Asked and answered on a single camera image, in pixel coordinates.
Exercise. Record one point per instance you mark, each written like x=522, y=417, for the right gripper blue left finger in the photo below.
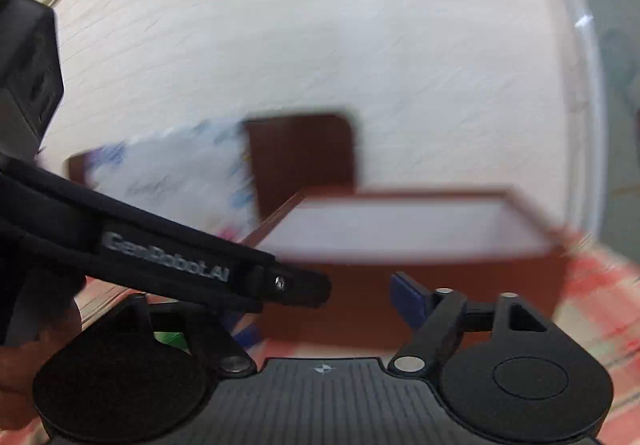
x=247, y=330

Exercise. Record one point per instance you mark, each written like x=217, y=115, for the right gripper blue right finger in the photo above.
x=413, y=302

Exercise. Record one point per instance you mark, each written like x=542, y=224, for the green printed small box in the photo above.
x=172, y=339

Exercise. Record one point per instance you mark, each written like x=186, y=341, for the brown cardboard storage box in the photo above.
x=481, y=242

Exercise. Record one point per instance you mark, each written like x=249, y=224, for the person's left hand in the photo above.
x=19, y=366

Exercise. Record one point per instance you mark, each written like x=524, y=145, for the floral white pillow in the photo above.
x=198, y=176

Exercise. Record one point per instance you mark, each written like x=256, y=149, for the dark brown wooden headboard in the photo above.
x=288, y=153

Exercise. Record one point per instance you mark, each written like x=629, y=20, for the red plaid bedsheet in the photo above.
x=599, y=309

